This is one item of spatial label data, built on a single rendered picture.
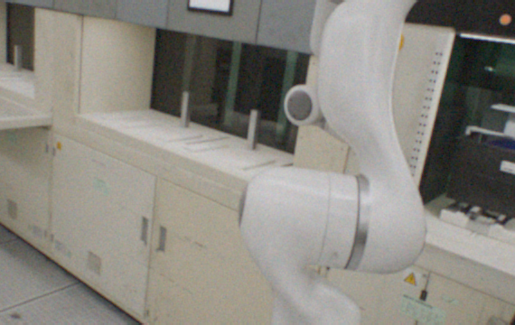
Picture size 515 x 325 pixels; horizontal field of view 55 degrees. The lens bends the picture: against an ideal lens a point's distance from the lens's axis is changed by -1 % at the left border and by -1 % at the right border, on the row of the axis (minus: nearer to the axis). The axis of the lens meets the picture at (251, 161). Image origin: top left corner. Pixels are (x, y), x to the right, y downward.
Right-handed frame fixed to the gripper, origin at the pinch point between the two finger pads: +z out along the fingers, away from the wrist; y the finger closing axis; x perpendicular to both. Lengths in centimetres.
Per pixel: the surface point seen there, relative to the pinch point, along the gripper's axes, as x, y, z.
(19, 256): -120, -176, 3
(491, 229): -31, 32, 26
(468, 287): -41, 33, 7
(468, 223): -31.0, 25.8, 26.4
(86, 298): -120, -122, 7
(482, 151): -10.2, 24.2, 26.5
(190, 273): -78, -59, 7
